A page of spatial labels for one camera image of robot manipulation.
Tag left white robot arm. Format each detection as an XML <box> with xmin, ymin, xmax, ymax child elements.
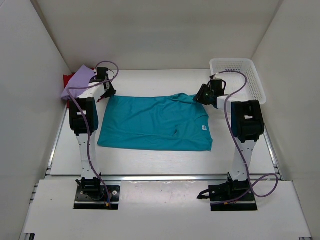
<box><xmin>63</xmin><ymin>66</ymin><xmax>116</xmax><ymax>200</ymax></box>

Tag lilac t shirt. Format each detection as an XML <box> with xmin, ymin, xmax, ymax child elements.
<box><xmin>60</xmin><ymin>65</ymin><xmax>95</xmax><ymax>100</ymax></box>

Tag white plastic basket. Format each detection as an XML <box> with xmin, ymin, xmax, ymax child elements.
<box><xmin>209</xmin><ymin>58</ymin><xmax>267</xmax><ymax>105</ymax></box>

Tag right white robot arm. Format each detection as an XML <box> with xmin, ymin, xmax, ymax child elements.
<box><xmin>193</xmin><ymin>76</ymin><xmax>265</xmax><ymax>200</ymax></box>

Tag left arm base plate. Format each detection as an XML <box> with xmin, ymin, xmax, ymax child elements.
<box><xmin>73</xmin><ymin>184</ymin><xmax>121</xmax><ymax>210</ymax></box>

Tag red t shirt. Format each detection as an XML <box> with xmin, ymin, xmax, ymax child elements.
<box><xmin>63</xmin><ymin>65</ymin><xmax>95</xmax><ymax>88</ymax></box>

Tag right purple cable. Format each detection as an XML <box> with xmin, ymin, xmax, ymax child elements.
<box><xmin>212</xmin><ymin>70</ymin><xmax>279</xmax><ymax>198</ymax></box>

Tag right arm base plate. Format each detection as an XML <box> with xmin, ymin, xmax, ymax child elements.
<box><xmin>197</xmin><ymin>183</ymin><xmax>258</xmax><ymax>212</ymax></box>

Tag purple cable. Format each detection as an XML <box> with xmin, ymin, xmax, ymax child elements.
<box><xmin>66</xmin><ymin>61</ymin><xmax>120</xmax><ymax>206</ymax></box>
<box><xmin>212</xmin><ymin>70</ymin><xmax>279</xmax><ymax>198</ymax></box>

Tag teal cloth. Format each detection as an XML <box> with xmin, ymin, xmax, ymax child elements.
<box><xmin>97</xmin><ymin>93</ymin><xmax>213</xmax><ymax>152</ymax></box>

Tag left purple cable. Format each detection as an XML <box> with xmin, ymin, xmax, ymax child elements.
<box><xmin>66</xmin><ymin>61</ymin><xmax>120</xmax><ymax>206</ymax></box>

